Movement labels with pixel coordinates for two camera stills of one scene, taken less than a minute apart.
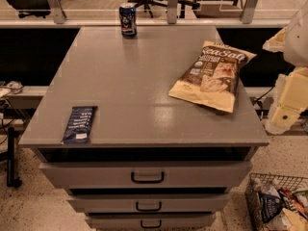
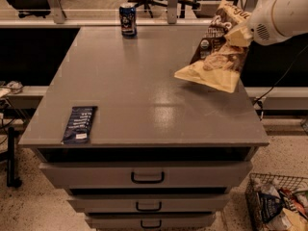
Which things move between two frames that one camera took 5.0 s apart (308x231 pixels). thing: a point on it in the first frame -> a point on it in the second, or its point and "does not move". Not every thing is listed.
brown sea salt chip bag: x=212 y=77 -> x=217 y=61
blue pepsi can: x=128 y=20 does not move
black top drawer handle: x=155 y=181 does not move
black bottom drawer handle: x=150 y=226 does not move
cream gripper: x=297 y=41 -> x=260 y=28
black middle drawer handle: x=138 y=209 does not move
